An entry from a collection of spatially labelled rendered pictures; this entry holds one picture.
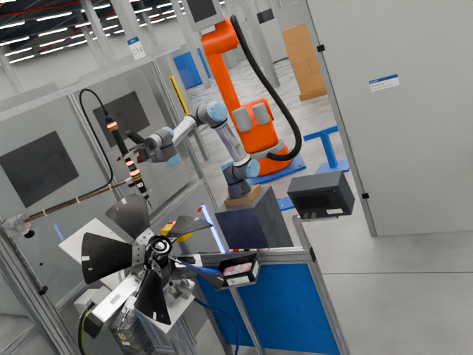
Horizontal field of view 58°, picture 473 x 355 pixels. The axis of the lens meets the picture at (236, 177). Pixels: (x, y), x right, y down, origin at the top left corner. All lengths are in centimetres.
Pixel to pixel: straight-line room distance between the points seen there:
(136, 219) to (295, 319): 111
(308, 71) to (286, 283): 783
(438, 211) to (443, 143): 57
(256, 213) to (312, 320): 70
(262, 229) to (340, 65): 139
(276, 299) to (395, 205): 150
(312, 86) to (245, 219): 753
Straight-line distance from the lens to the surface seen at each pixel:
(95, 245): 203
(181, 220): 236
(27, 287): 240
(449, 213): 368
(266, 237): 271
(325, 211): 207
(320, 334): 267
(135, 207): 224
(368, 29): 325
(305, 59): 991
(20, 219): 226
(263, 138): 591
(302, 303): 255
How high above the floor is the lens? 200
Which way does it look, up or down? 18 degrees down
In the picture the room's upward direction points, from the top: 22 degrees counter-clockwise
